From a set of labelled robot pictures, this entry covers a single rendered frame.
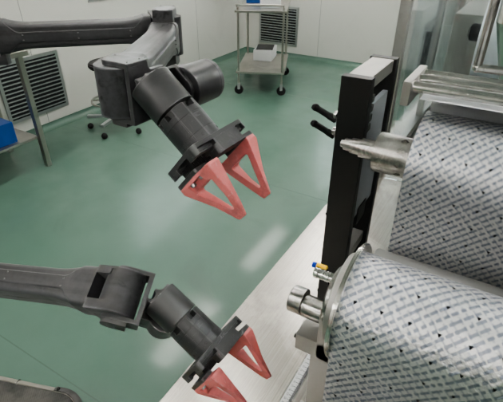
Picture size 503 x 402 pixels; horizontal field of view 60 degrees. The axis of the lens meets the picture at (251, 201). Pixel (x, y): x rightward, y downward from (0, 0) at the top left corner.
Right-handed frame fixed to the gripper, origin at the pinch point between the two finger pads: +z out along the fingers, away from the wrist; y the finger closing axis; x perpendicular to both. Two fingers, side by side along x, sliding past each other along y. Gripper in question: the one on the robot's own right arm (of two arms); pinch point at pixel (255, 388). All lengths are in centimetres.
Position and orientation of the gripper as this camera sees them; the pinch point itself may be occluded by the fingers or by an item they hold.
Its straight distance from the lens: 69.6
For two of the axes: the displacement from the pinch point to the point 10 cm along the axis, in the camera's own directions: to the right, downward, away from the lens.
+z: 7.4, 6.6, -1.0
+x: 4.3, -5.8, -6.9
